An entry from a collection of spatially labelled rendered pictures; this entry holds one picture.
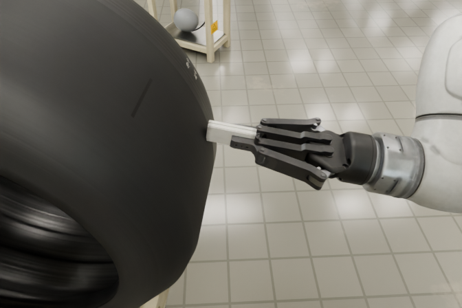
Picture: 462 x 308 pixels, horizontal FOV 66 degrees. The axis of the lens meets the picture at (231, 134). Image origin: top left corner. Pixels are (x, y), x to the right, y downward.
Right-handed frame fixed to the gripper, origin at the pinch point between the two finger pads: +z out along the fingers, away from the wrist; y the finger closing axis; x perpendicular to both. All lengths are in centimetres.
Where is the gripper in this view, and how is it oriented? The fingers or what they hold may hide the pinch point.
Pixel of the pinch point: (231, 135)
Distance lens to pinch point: 51.3
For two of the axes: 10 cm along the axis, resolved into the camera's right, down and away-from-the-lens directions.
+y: -1.2, 6.7, -7.3
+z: -9.8, -1.9, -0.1
